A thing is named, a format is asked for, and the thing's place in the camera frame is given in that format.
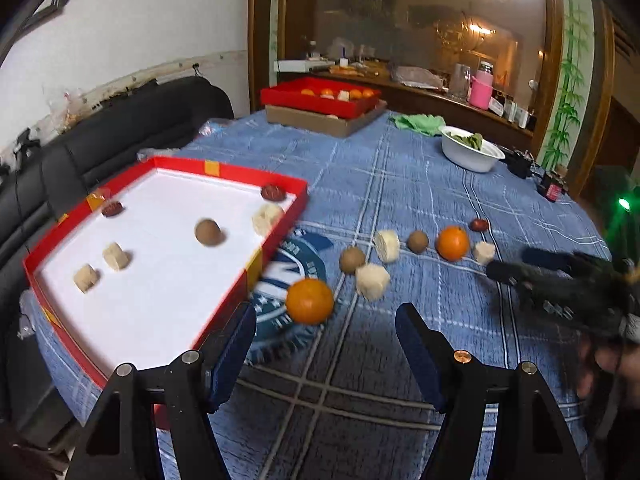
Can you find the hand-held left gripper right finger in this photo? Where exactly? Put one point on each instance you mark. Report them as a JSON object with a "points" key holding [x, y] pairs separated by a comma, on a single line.
{"points": [[422, 355]]}

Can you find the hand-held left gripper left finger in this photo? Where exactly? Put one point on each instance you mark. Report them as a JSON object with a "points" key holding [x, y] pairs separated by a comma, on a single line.
{"points": [[227, 355]]}

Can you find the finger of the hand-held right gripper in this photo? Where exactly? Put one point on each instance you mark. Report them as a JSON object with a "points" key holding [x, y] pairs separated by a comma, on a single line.
{"points": [[550, 261], [515, 274]]}

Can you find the red date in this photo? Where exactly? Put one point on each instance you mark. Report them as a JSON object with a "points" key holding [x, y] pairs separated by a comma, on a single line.
{"points": [[272, 191], [479, 224], [113, 208]]}

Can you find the red shallow box with tape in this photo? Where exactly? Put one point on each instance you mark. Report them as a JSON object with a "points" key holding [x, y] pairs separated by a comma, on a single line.
{"points": [[165, 285]]}

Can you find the brown longan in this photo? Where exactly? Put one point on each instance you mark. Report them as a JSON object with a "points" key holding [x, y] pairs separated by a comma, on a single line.
{"points": [[417, 241], [352, 260], [207, 232]]}

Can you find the white pastry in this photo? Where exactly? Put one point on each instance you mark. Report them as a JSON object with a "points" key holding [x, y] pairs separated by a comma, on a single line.
{"points": [[387, 245]]}

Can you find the person's right hand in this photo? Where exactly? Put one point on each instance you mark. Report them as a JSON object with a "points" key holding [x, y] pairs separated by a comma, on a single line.
{"points": [[600, 357]]}

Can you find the dark jar with red label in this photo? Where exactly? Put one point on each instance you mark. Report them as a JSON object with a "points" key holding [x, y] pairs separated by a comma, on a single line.
{"points": [[552, 187]]}

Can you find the black power adapter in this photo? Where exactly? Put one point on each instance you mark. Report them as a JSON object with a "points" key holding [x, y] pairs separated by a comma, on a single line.
{"points": [[517, 160]]}

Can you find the white bowl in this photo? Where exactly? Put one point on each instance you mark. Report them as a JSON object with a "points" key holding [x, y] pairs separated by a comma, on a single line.
{"points": [[467, 160]]}

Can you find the green leaves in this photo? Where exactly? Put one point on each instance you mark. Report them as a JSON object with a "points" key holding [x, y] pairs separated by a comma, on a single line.
{"points": [[470, 139]]}

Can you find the blue plaid tablecloth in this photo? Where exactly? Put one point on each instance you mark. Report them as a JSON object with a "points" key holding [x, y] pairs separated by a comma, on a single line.
{"points": [[400, 185]]}

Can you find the row of small cartons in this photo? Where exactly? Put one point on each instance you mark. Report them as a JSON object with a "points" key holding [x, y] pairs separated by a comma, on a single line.
{"points": [[510, 107]]}

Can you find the green bamboo painting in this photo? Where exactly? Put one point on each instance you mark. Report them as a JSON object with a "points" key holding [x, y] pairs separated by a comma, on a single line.
{"points": [[570, 100]]}

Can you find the green cloth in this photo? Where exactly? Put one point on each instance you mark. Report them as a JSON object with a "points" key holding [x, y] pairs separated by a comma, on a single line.
{"points": [[417, 122]]}

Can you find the pink bottle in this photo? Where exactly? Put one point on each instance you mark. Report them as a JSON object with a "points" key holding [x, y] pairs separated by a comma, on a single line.
{"points": [[481, 91]]}

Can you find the wooden display cabinet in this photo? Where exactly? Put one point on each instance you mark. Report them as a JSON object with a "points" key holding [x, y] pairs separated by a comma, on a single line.
{"points": [[425, 105]]}

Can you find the glass pitcher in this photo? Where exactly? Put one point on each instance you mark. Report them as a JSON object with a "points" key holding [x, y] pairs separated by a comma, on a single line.
{"points": [[459, 82]]}

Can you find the crumpled plastic wrap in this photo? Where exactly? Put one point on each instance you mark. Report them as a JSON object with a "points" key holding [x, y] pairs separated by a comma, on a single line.
{"points": [[25, 317]]}

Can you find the brown cardboard box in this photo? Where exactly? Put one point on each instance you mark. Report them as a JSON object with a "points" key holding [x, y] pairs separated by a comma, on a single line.
{"points": [[325, 125]]}

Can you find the black sofa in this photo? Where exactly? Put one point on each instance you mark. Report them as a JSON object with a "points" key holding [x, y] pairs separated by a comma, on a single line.
{"points": [[125, 125]]}

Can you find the yellow flat packets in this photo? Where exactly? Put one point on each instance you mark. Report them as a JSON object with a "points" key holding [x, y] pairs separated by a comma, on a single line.
{"points": [[345, 69]]}

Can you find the black clip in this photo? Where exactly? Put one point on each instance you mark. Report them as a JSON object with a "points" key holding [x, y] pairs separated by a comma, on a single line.
{"points": [[22, 142]]}

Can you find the crinkled clear plastic bag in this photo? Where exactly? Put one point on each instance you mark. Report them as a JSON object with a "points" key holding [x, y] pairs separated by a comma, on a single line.
{"points": [[67, 105]]}

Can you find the white flat box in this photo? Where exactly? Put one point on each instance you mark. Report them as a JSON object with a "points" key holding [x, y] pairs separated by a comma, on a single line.
{"points": [[295, 65]]}

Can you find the framed wall picture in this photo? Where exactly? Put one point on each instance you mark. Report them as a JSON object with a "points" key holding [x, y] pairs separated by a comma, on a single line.
{"points": [[55, 0]]}

